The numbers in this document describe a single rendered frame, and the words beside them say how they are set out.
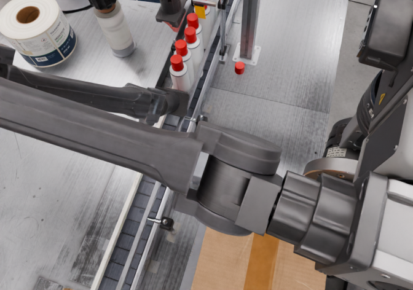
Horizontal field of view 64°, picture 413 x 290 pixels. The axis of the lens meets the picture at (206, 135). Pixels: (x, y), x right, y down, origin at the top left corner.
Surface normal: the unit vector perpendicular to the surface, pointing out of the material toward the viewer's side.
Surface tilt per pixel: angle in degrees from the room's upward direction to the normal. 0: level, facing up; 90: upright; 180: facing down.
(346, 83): 0
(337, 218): 11
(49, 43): 90
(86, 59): 0
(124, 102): 76
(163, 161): 34
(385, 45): 0
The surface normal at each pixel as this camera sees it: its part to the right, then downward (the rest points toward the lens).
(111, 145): -0.04, 0.15
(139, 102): 0.81, 0.34
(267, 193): -0.25, 0.08
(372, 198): -0.05, -0.43
